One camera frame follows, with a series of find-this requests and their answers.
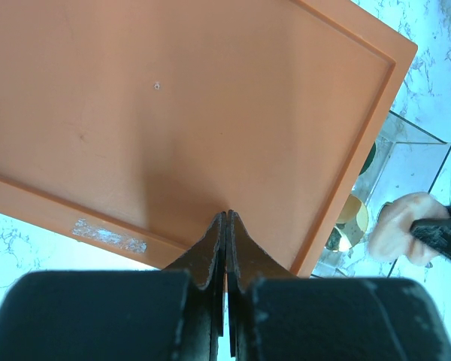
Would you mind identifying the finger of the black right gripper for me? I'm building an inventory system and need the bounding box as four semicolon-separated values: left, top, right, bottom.
410;205;451;261

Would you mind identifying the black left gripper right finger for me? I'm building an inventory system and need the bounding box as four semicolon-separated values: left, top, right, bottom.
225;211;451;360

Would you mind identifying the clear drawer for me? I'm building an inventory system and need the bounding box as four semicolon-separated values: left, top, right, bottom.
311;112;451;278

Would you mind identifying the dark green round compact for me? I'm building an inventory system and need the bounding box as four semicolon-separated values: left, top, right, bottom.
359;143;377;175

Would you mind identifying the pink powder puff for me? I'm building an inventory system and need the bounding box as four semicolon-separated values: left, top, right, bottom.
368;193;449;266

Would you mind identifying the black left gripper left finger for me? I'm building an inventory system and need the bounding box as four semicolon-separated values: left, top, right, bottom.
0;213;226;360

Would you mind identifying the orange drawer box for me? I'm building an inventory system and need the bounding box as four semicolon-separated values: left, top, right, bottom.
0;1;417;276

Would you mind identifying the gold lid cream jar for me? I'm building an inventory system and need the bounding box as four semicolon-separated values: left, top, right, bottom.
325;194;369;252

